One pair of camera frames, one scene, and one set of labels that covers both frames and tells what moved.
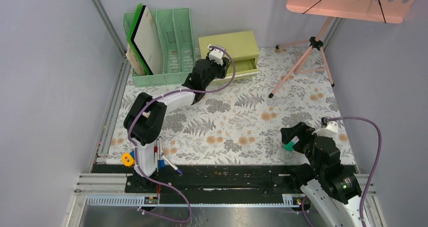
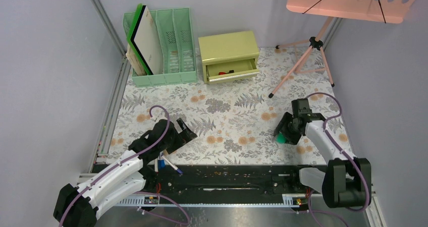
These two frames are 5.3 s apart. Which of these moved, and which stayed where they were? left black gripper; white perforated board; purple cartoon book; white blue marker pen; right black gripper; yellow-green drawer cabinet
Moved: left black gripper; right black gripper
Stayed: white blue marker pen; white perforated board; purple cartoon book; yellow-green drawer cabinet
